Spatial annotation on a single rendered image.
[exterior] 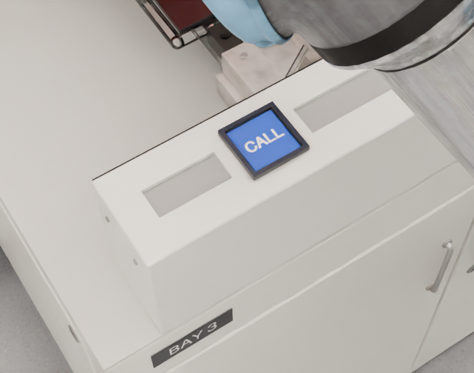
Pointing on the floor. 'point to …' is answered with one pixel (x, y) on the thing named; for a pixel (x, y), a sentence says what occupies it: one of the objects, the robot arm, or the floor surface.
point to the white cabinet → (316, 295)
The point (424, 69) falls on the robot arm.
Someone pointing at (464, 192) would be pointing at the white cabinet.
